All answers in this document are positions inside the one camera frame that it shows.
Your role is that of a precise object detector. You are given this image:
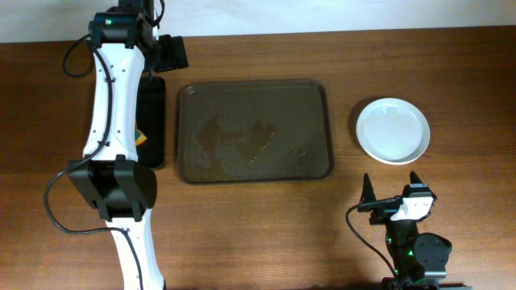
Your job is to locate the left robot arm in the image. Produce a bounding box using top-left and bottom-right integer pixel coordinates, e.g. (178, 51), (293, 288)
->
(67, 1), (189, 289)

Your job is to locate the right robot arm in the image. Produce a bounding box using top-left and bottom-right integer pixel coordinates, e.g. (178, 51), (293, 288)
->
(357, 172), (452, 289)

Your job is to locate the dark brown tray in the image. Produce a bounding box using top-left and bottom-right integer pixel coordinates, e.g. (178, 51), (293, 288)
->
(177, 80), (334, 184)

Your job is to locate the pale green plate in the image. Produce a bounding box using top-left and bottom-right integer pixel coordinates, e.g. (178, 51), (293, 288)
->
(356, 97), (431, 142)

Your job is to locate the white plate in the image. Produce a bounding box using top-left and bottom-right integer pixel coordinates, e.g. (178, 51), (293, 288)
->
(359, 134), (430, 165)

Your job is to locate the green yellow sponge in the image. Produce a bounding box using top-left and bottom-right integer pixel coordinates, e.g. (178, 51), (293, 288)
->
(135, 129), (147, 147)

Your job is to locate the black small tray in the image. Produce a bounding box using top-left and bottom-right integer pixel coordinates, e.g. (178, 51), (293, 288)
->
(136, 77), (166, 169)

